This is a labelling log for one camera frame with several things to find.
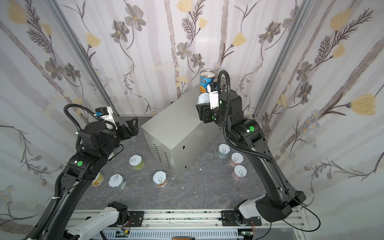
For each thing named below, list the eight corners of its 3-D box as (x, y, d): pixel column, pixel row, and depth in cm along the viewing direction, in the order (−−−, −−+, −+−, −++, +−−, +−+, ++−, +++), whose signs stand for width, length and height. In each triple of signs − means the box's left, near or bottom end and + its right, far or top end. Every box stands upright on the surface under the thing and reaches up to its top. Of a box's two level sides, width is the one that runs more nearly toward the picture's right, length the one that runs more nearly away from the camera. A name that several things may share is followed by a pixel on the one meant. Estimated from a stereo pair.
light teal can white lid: (218, 158, 99) (219, 153, 94) (217, 148, 104) (218, 143, 99) (229, 158, 99) (231, 153, 94) (227, 148, 104) (229, 143, 99)
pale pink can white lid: (233, 181, 89) (235, 177, 84) (231, 169, 94) (233, 164, 89) (245, 181, 89) (248, 177, 84) (243, 169, 94) (245, 164, 89)
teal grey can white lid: (111, 190, 85) (106, 187, 80) (115, 178, 90) (111, 174, 85) (124, 190, 85) (119, 187, 80) (127, 178, 90) (123, 174, 85)
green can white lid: (130, 169, 93) (126, 165, 88) (133, 158, 98) (130, 154, 93) (142, 169, 93) (140, 165, 89) (145, 158, 98) (143, 154, 93)
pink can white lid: (228, 165, 95) (230, 161, 91) (231, 155, 100) (233, 151, 96) (240, 169, 94) (242, 165, 89) (242, 159, 99) (244, 154, 94)
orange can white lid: (153, 187, 85) (151, 184, 81) (155, 174, 90) (153, 170, 86) (166, 187, 85) (164, 184, 81) (167, 174, 90) (166, 170, 86)
